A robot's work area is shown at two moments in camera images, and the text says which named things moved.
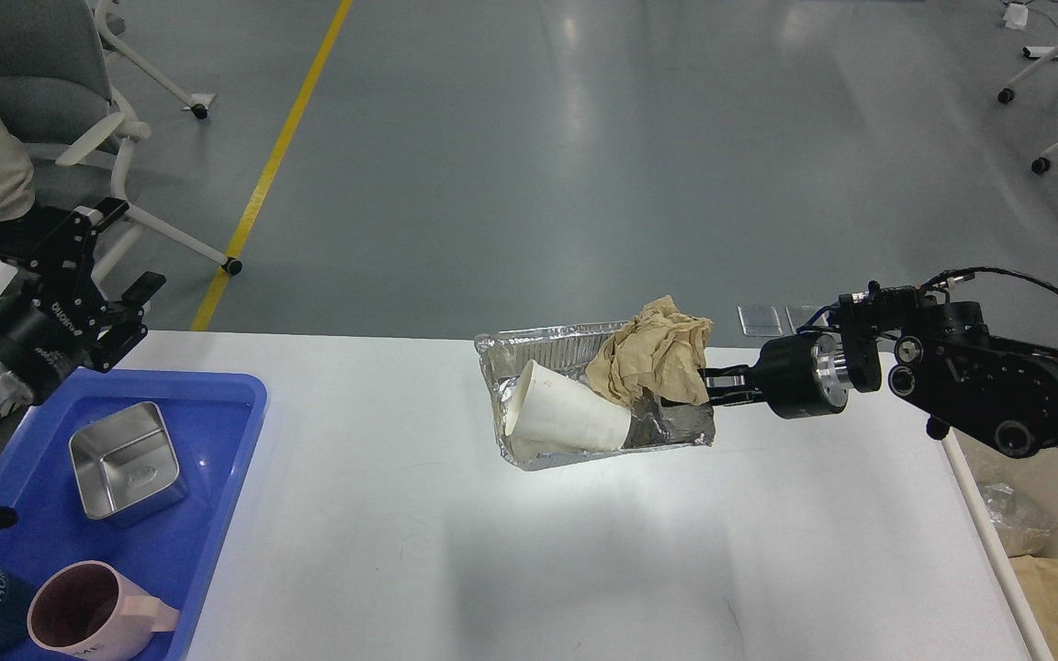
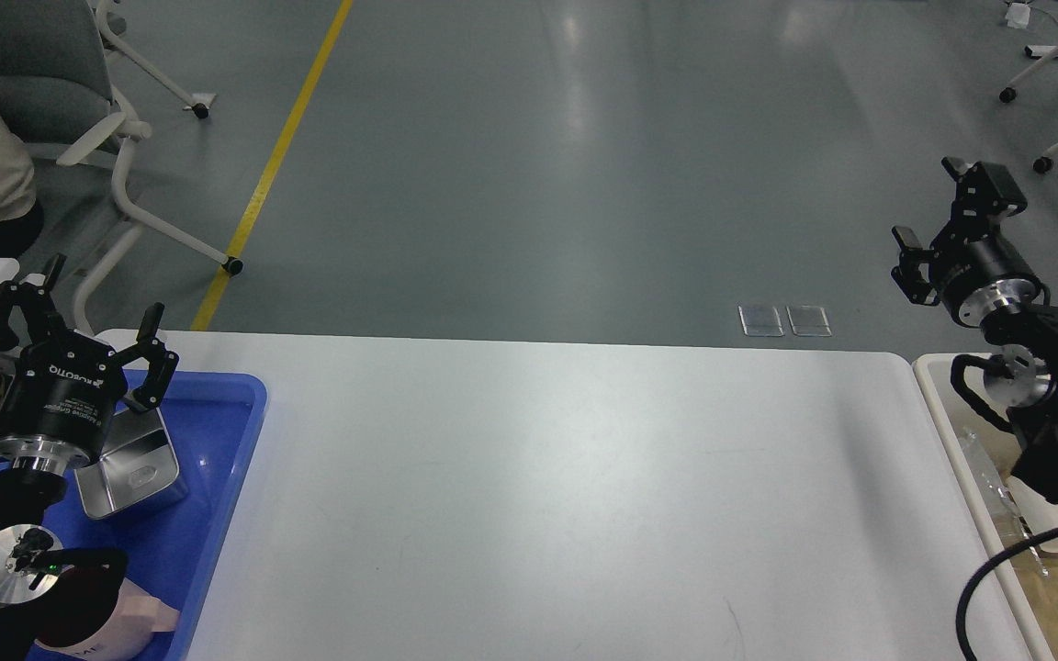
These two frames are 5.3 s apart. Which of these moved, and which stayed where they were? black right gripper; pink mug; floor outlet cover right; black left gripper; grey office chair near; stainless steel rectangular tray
Moved: black right gripper; black left gripper
Stayed: pink mug; grey office chair near; stainless steel rectangular tray; floor outlet cover right
